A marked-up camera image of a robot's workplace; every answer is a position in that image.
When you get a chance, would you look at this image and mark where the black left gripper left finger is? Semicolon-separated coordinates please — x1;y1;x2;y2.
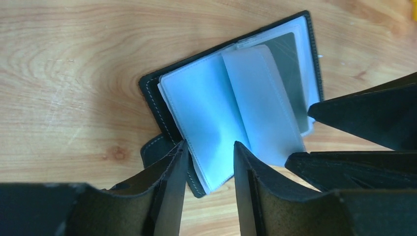
0;141;188;236

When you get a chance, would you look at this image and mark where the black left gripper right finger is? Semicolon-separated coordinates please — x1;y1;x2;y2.
234;142;417;236

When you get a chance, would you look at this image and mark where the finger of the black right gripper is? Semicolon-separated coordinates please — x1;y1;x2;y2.
308;73;417;150
285;151;417;192

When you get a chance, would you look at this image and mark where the black leather card holder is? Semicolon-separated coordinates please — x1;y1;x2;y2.
139;10;324;198

